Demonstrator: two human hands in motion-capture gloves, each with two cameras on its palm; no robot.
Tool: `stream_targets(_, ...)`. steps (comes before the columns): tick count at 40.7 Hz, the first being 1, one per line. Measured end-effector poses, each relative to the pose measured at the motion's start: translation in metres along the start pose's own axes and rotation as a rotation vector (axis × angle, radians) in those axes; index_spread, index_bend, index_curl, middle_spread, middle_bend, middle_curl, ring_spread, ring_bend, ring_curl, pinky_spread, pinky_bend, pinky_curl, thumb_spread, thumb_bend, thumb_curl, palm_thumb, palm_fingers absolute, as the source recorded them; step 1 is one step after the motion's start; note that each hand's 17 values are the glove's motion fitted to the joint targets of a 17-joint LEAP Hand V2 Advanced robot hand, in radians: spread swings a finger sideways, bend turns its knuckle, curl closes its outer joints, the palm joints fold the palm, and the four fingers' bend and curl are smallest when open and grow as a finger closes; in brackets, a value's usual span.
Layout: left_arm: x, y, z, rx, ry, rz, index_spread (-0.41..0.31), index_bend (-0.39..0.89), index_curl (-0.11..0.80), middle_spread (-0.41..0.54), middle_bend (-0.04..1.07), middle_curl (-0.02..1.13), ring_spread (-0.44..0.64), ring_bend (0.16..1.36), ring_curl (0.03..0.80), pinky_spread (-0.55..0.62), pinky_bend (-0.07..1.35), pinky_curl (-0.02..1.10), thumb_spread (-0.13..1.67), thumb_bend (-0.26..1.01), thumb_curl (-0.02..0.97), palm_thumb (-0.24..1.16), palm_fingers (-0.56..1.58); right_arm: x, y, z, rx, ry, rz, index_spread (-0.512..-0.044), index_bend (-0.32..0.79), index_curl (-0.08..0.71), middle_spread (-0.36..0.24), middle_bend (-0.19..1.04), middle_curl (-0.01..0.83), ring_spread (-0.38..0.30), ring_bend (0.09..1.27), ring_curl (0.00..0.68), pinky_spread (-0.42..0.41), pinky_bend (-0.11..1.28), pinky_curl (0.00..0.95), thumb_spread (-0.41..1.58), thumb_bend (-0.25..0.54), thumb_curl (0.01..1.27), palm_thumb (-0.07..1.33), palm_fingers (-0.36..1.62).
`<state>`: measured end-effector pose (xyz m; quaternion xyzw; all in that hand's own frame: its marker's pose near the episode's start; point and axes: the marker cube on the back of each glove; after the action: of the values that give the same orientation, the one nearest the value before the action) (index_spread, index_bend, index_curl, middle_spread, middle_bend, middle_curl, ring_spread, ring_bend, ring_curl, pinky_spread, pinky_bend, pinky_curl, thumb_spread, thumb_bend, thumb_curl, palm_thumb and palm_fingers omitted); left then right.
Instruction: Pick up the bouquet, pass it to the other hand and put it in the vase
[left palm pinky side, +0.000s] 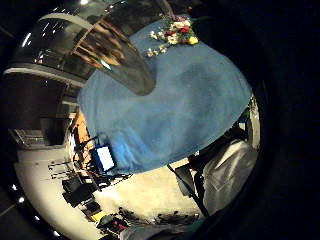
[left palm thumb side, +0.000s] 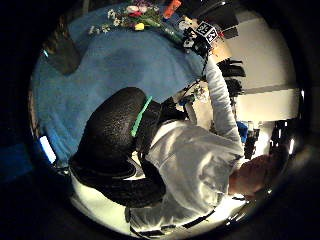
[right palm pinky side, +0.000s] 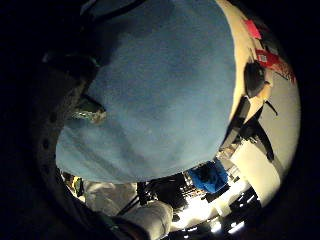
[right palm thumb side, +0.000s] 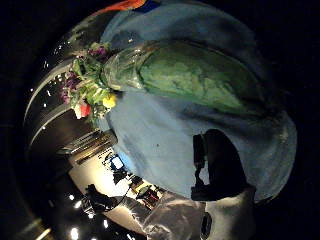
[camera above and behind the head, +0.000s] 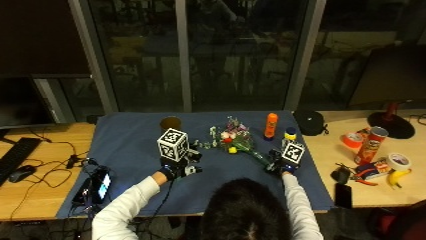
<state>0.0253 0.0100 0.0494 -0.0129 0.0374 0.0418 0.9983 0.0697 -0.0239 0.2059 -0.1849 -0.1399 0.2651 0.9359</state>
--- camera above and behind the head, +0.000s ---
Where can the person's left hand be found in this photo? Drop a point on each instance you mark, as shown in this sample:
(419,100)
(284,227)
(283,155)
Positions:
(174,170)

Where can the person's right hand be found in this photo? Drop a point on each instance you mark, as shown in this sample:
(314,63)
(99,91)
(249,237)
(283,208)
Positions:
(278,166)

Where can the flower bouquet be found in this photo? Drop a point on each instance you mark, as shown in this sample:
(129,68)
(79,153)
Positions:
(235,138)

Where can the white marker cube on right glove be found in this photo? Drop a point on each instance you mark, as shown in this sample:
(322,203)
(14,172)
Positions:
(292,152)

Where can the white marker cube on glove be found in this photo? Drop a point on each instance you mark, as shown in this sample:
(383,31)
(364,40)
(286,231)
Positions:
(173,144)
(292,152)

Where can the white marker cube on left glove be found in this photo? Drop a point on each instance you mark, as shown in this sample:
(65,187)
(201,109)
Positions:
(173,144)

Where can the blue and yellow bottle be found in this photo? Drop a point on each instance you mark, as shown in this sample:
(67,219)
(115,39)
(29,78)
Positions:
(290,135)

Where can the orange glue stick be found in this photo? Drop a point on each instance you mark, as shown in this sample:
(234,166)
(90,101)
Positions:
(270,125)

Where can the brown cup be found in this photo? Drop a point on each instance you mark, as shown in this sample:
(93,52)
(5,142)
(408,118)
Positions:
(170,123)

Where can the black cap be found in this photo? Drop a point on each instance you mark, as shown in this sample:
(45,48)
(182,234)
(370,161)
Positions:
(308,122)

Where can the blue table cloth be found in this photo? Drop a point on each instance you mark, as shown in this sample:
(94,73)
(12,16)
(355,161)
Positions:
(127,150)

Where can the black key fob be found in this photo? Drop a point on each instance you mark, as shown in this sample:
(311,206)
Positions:
(340,174)

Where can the orange tape roll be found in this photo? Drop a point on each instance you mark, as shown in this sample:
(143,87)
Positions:
(351,140)

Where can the black smartphone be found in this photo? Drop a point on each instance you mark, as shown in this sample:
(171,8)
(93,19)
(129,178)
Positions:
(342,196)

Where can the orange packet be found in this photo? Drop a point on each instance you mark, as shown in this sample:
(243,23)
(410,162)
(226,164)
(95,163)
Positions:
(363,131)

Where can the red chips can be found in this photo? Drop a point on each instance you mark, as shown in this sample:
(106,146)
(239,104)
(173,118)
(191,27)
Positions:
(370,146)

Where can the blue and red snack packet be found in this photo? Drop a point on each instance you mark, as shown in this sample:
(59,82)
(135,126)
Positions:
(371,170)

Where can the smartphone with lit screen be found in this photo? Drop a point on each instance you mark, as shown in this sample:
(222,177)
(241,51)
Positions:
(101,185)

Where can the black power bank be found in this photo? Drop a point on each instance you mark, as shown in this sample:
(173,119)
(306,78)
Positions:
(81,193)

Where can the yellow banana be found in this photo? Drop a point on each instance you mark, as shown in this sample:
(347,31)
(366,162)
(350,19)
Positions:
(394,177)

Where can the white tape roll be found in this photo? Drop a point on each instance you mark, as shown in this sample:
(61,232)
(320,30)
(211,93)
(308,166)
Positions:
(398,161)

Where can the monitor with red-black stand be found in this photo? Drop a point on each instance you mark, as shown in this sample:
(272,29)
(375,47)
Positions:
(390,121)

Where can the red bag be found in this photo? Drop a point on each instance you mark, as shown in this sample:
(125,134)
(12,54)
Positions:
(399,221)

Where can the black computer mouse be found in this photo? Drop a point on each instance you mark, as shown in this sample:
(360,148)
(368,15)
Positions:
(21,173)

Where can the black keyboard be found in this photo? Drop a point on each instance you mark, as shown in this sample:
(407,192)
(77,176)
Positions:
(17,155)

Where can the black monitor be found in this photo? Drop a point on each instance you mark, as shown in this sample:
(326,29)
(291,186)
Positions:
(21,100)

